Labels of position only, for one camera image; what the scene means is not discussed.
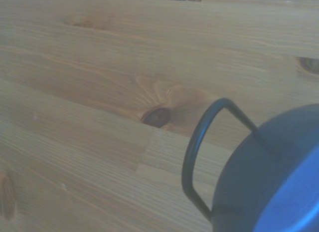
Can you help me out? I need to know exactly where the blue bowl with wire handle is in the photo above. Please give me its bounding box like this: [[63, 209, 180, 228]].
[[181, 97, 319, 232]]

